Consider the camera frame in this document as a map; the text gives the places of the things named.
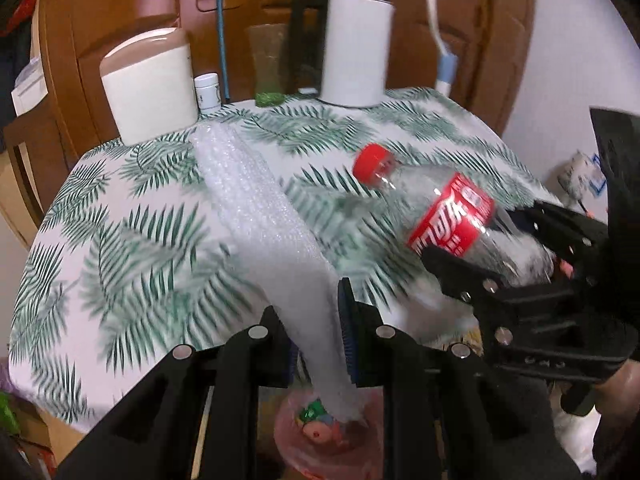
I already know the cardboard box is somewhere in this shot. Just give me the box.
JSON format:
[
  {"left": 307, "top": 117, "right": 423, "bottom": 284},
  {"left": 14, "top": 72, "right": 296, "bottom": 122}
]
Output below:
[{"left": 10, "top": 400, "right": 87, "bottom": 467}]

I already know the person's right forearm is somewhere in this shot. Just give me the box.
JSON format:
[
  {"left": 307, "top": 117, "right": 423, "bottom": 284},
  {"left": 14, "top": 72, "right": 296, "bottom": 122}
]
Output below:
[{"left": 594, "top": 360, "right": 640, "bottom": 478}]

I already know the white cable with blue sleeves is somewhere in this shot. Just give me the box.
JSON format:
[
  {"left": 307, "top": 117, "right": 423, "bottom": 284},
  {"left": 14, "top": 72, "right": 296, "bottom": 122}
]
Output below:
[{"left": 425, "top": 0, "right": 460, "bottom": 97}]

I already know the white electric kettle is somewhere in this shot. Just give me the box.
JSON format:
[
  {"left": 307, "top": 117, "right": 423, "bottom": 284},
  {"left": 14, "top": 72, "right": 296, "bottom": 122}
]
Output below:
[{"left": 291, "top": 0, "right": 396, "bottom": 109}]

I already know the white blue bag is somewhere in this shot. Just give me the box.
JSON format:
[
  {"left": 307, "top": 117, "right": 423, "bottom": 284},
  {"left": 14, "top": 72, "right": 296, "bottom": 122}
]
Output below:
[{"left": 556, "top": 151, "right": 609, "bottom": 202}]

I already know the white cloth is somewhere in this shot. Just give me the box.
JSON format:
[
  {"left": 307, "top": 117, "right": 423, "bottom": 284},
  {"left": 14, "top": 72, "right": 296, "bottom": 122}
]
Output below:
[{"left": 550, "top": 410, "right": 602, "bottom": 476}]

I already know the pink trash bin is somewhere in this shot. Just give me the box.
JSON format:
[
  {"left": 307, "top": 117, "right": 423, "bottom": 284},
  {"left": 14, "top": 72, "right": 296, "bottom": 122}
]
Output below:
[{"left": 274, "top": 387, "right": 387, "bottom": 480}]

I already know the pink lid with red knob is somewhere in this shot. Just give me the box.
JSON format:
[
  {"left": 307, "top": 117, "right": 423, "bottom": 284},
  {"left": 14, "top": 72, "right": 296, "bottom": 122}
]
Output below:
[{"left": 305, "top": 420, "right": 334, "bottom": 444}]

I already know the white storage box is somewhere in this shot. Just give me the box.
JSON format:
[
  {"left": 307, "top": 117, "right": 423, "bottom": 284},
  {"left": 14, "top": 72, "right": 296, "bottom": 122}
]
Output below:
[{"left": 12, "top": 59, "right": 49, "bottom": 117}]

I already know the leaf printed tablecloth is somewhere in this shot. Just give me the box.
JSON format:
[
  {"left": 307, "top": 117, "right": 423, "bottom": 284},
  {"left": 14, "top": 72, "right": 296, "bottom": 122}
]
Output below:
[{"left": 9, "top": 87, "right": 566, "bottom": 434}]

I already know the clear bottle with red label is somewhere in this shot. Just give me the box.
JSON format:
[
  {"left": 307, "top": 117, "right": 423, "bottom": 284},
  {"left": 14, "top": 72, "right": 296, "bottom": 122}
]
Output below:
[{"left": 352, "top": 142, "right": 557, "bottom": 289}]

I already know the clear glass vase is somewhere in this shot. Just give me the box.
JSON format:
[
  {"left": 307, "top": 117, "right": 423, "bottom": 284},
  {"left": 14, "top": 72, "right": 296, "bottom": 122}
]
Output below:
[{"left": 246, "top": 24, "right": 294, "bottom": 108}]

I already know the small white bottle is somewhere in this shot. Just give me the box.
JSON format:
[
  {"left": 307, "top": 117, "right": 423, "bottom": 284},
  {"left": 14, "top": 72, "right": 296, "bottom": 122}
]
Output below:
[{"left": 194, "top": 72, "right": 222, "bottom": 114}]

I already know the brown wooden wardrobe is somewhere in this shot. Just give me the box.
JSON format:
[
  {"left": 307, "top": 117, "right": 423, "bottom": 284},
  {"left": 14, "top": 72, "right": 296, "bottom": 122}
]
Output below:
[{"left": 30, "top": 0, "right": 537, "bottom": 161}]

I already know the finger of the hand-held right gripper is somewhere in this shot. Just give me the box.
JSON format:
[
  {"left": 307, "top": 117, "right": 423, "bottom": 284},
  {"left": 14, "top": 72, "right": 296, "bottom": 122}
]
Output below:
[
  {"left": 507, "top": 201, "right": 609, "bottom": 282},
  {"left": 421, "top": 246, "right": 609, "bottom": 357}
]

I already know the white bubble wrap sheet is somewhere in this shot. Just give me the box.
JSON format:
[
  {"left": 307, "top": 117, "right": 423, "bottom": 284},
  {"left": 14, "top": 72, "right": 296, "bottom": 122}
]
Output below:
[{"left": 192, "top": 122, "right": 369, "bottom": 424}]

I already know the wooden chair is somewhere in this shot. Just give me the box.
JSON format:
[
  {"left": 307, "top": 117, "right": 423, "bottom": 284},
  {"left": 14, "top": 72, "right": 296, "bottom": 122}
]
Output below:
[{"left": 0, "top": 95, "right": 77, "bottom": 247}]

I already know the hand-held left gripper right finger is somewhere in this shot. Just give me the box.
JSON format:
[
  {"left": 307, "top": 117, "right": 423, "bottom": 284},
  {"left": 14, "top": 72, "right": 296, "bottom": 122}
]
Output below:
[{"left": 337, "top": 277, "right": 583, "bottom": 480}]

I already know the white container with beige lid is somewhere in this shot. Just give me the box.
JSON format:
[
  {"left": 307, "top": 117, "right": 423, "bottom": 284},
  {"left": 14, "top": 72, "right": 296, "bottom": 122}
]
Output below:
[{"left": 99, "top": 27, "right": 199, "bottom": 146}]

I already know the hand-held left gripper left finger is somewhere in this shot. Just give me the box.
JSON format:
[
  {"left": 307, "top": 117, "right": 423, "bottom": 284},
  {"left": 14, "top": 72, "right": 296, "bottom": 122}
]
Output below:
[{"left": 55, "top": 305, "right": 302, "bottom": 480}]

